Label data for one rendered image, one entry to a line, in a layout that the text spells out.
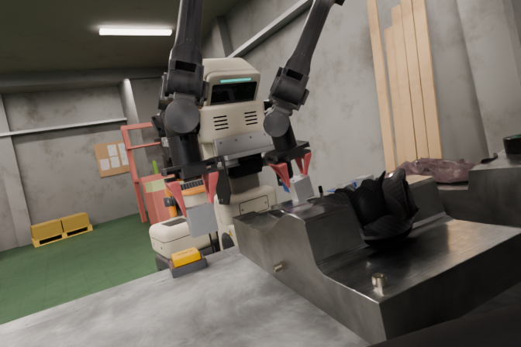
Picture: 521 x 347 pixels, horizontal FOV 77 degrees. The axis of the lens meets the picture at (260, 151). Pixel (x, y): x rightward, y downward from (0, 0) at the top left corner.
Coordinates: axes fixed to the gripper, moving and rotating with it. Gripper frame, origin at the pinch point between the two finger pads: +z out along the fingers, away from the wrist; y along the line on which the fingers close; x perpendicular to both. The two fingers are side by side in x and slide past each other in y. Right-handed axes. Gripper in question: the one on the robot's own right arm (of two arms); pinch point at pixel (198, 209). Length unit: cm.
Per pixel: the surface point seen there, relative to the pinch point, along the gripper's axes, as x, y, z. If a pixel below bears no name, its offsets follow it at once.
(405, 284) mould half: -35.8, 14.4, 8.4
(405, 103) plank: 163, 235, -17
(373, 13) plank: 190, 245, -113
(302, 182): 8.3, 28.3, 1.9
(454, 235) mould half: -30.5, 29.7, 8.6
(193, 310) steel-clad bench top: -8.1, -5.7, 15.0
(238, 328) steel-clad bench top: -18.9, -1.3, 14.8
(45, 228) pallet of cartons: 761, -197, 78
